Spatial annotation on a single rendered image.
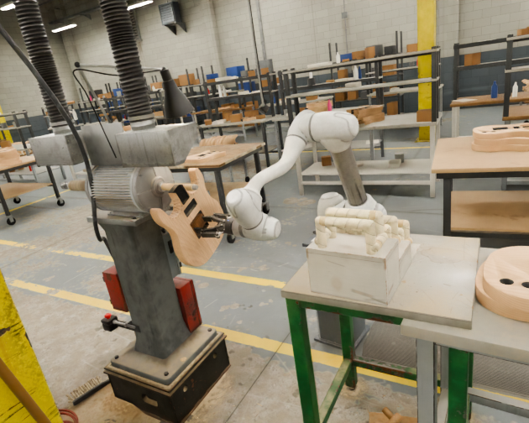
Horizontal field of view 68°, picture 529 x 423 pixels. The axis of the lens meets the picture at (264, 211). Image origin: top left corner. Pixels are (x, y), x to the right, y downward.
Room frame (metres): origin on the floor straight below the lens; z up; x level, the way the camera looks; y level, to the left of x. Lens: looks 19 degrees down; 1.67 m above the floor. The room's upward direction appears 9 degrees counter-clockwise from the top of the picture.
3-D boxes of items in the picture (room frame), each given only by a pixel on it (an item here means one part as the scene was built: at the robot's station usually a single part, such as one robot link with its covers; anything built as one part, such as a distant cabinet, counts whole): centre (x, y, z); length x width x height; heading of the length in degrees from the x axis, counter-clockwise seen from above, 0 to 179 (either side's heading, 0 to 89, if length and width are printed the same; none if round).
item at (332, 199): (2.15, -0.39, 0.87); 0.18 x 0.16 x 0.22; 53
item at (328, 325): (2.15, -0.38, 0.35); 0.28 x 0.28 x 0.70; 50
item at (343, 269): (1.19, -0.27, 1.02); 0.27 x 0.15 x 0.17; 56
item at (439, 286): (1.33, -0.43, 0.55); 0.62 x 0.58 x 0.76; 58
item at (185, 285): (2.08, 0.61, 0.49); 0.25 x 0.12 x 0.37; 58
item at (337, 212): (1.22, -0.29, 1.20); 0.20 x 0.03 x 0.03; 54
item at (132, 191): (1.91, 0.63, 1.25); 0.41 x 0.27 x 0.26; 58
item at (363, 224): (1.15, -0.24, 1.20); 0.20 x 0.03 x 0.03; 54
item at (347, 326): (1.69, -0.33, 0.45); 0.05 x 0.05 x 0.90; 58
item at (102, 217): (1.94, 0.69, 1.11); 0.36 x 0.24 x 0.04; 58
